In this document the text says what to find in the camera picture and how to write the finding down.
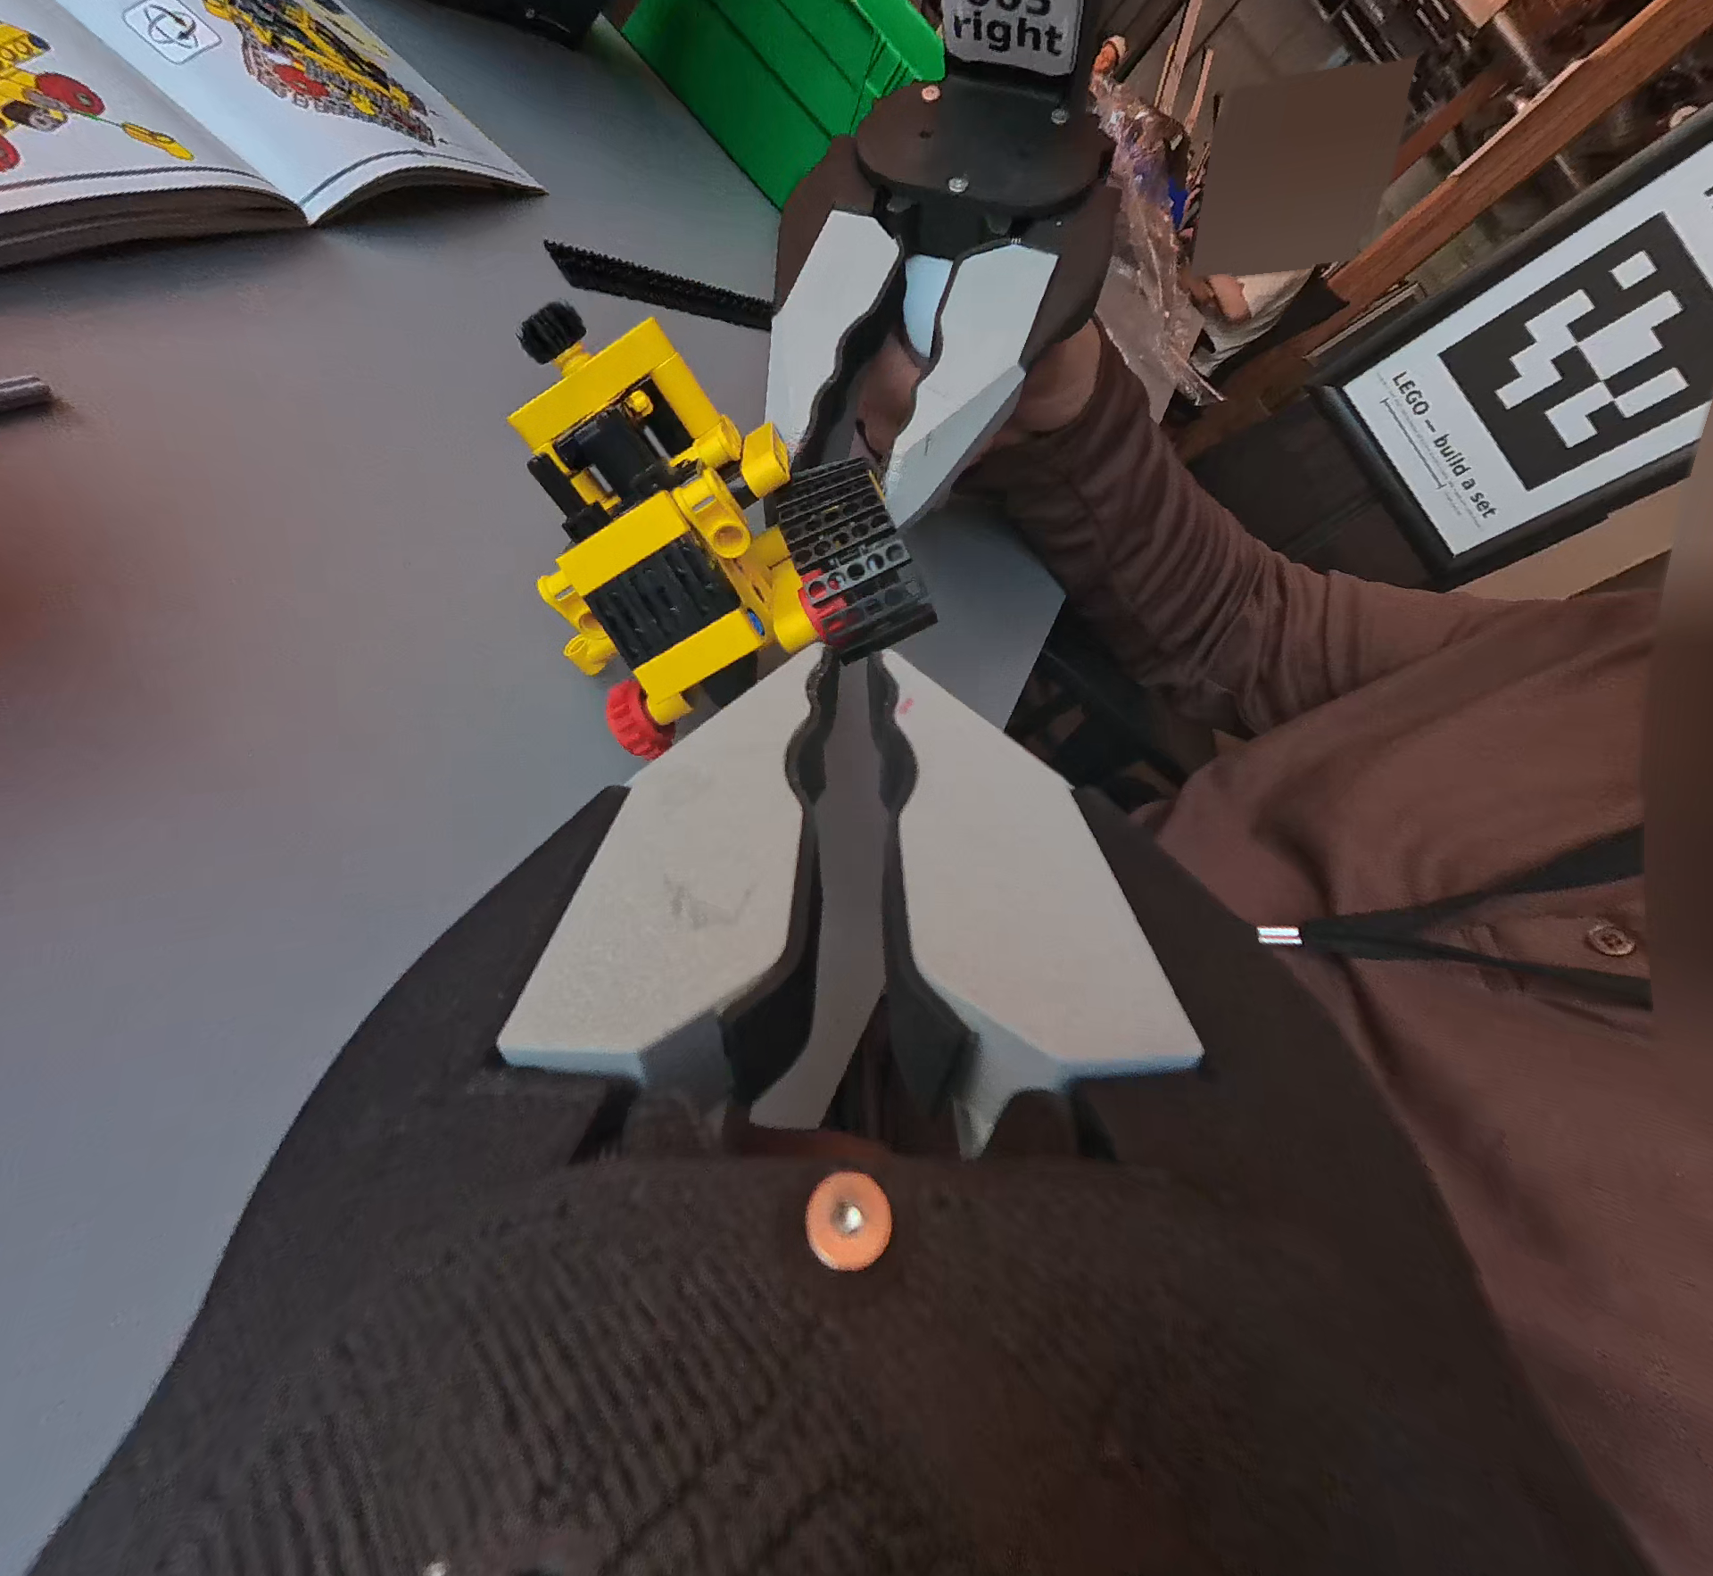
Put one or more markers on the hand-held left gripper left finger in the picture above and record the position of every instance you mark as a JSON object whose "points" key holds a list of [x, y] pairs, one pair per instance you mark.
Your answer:
{"points": [[655, 907]]}

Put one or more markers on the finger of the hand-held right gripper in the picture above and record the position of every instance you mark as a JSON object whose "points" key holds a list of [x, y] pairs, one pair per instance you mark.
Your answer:
{"points": [[816, 318], [991, 331]]}

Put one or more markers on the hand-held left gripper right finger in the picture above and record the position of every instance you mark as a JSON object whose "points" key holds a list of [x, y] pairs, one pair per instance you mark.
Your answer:
{"points": [[1031, 921]]}

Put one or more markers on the yellow lego bulldozer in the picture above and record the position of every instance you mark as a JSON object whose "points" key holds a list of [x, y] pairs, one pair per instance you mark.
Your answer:
{"points": [[695, 518]]}

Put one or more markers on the person's right forearm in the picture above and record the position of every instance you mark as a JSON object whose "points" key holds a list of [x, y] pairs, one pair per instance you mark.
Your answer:
{"points": [[1205, 533]]}

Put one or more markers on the lego instruction booklet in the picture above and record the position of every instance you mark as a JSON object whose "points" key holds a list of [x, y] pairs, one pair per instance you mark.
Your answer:
{"points": [[267, 131]]}

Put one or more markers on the person's right hand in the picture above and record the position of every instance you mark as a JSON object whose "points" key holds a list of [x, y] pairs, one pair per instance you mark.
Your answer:
{"points": [[1050, 391]]}

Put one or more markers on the clear plastic wrap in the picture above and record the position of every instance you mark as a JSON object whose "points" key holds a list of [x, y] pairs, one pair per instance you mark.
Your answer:
{"points": [[1143, 211]]}

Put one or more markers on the green plastic bin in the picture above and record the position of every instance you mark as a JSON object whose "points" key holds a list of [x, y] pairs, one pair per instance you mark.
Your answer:
{"points": [[776, 37]]}

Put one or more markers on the person's brown shirt torso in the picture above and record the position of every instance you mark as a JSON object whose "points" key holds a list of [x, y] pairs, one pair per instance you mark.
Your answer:
{"points": [[1471, 1201]]}

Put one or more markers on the black framed marker sign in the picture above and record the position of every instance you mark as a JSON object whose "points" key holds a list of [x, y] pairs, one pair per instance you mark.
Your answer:
{"points": [[1579, 371]]}

